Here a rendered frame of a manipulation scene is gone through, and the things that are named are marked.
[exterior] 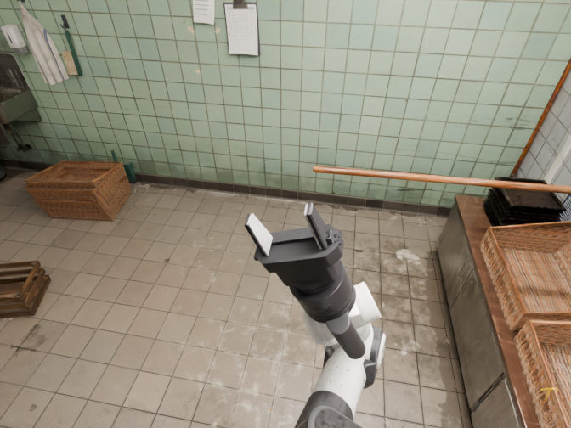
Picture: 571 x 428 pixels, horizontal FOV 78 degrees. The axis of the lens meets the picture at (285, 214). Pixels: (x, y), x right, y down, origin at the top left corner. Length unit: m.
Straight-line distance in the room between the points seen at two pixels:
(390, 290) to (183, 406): 1.50
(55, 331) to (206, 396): 1.10
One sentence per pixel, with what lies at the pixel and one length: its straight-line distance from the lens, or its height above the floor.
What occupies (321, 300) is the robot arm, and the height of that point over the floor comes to 1.62.
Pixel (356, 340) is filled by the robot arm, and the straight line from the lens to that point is 0.58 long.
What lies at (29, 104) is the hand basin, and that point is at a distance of 3.83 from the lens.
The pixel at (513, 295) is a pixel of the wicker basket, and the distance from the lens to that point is 1.94.
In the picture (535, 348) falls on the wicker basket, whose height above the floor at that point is 0.72.
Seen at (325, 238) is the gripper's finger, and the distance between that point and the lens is 0.45.
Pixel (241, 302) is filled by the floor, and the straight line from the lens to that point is 2.49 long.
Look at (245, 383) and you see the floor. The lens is 2.22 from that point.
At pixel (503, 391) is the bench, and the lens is 1.91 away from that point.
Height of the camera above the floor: 2.03
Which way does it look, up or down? 41 degrees down
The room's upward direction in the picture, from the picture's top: straight up
